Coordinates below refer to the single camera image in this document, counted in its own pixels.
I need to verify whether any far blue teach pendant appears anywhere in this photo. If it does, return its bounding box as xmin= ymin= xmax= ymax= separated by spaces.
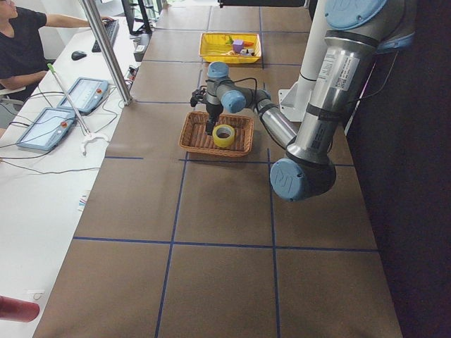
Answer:
xmin=68 ymin=77 xmax=109 ymax=115

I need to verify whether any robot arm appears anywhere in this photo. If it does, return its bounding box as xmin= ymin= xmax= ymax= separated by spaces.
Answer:
xmin=191 ymin=1 xmax=417 ymax=201

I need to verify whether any aluminium frame post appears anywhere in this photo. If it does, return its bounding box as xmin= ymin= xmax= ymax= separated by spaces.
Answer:
xmin=80 ymin=0 xmax=132 ymax=106

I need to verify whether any person in black shirt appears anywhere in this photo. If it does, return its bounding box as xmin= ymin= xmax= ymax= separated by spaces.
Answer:
xmin=0 ymin=0 xmax=117 ymax=94

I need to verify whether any near blue teach pendant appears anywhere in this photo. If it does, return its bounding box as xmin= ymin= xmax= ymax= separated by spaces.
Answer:
xmin=16 ymin=107 xmax=76 ymax=151

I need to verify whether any purple foam cube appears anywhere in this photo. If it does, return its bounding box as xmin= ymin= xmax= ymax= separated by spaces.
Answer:
xmin=232 ymin=39 xmax=245 ymax=54

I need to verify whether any yellow tape roll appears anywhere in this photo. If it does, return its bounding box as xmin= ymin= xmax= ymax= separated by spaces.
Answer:
xmin=212 ymin=124 xmax=235 ymax=148

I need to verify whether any brown wicker basket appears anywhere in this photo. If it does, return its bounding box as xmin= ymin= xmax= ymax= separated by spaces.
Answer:
xmin=179 ymin=111 xmax=254 ymax=157

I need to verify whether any red cylinder object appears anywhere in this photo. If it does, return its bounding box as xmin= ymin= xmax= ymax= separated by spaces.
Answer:
xmin=0 ymin=296 xmax=40 ymax=323

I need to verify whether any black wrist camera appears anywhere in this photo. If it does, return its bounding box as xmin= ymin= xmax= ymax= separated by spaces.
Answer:
xmin=190 ymin=85 xmax=207 ymax=108

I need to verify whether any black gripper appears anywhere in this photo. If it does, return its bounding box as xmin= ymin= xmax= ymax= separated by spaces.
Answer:
xmin=205 ymin=102 xmax=223 ymax=134

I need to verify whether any black keyboard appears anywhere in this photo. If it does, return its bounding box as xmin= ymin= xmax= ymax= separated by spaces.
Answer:
xmin=91 ymin=20 xmax=120 ymax=53

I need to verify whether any black computer mouse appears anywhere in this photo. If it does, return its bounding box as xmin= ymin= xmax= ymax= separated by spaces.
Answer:
xmin=71 ymin=51 xmax=87 ymax=61

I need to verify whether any yellow woven plastic basket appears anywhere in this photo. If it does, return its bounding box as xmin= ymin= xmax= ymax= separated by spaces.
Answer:
xmin=199 ymin=32 xmax=261 ymax=64

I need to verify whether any white reacher grabber stick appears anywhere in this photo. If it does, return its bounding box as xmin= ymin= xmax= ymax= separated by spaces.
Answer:
xmin=47 ymin=63 xmax=109 ymax=156

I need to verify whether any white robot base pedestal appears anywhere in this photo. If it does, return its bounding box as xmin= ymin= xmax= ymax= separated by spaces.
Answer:
xmin=278 ymin=0 xmax=353 ymax=123

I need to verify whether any orange toy carrot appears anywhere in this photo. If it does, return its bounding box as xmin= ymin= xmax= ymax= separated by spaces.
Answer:
xmin=226 ymin=35 xmax=254 ymax=47

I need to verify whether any black monitor stand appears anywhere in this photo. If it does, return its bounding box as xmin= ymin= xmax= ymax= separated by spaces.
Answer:
xmin=121 ymin=0 xmax=156 ymax=36

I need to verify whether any blue teach pendant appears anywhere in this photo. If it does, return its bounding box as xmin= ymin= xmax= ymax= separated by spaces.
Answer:
xmin=16 ymin=107 xmax=76 ymax=151
xmin=68 ymin=77 xmax=109 ymax=115

